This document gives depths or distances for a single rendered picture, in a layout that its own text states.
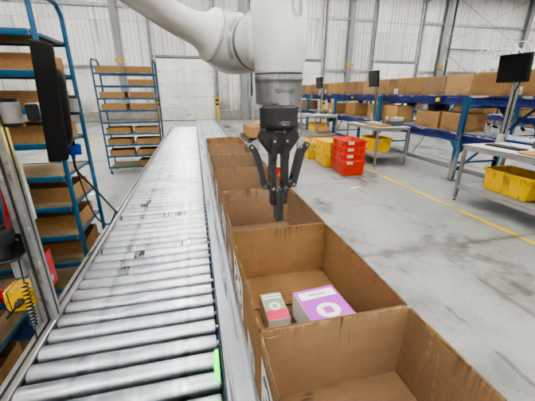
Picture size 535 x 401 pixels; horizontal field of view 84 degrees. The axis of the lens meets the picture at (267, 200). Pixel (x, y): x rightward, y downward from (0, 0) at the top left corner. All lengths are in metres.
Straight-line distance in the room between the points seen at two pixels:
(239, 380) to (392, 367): 0.31
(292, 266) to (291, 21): 0.68
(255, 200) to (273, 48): 0.81
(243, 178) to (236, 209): 0.40
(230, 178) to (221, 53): 1.04
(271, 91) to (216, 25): 0.18
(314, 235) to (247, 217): 0.43
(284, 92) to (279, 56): 0.06
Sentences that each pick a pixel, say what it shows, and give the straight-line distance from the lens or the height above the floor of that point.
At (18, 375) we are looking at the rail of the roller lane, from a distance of 1.09.
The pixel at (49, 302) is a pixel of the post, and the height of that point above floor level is 0.81.
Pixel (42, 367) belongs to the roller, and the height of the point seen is 0.75.
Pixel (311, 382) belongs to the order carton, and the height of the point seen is 0.91.
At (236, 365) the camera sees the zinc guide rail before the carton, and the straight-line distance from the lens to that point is 0.72.
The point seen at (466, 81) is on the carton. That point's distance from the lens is 6.51.
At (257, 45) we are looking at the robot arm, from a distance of 0.58.
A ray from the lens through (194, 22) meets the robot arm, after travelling 0.66.
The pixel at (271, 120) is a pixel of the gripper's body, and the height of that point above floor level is 1.38.
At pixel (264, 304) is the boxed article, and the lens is 0.79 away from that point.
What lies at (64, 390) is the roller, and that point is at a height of 0.74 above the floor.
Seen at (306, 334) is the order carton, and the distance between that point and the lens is 0.58.
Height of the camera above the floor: 1.43
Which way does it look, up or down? 20 degrees down
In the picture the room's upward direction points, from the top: straight up
